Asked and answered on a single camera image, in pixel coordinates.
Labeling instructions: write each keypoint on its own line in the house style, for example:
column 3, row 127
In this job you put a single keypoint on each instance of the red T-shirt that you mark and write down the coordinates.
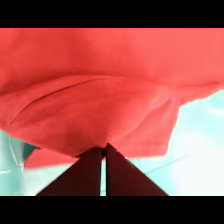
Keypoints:
column 100, row 83

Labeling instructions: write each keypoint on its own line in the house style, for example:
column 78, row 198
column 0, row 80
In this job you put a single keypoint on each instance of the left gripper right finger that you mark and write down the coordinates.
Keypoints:
column 125, row 176

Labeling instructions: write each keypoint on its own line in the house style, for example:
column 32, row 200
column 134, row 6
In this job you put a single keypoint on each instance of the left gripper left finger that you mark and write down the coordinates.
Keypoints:
column 83, row 176

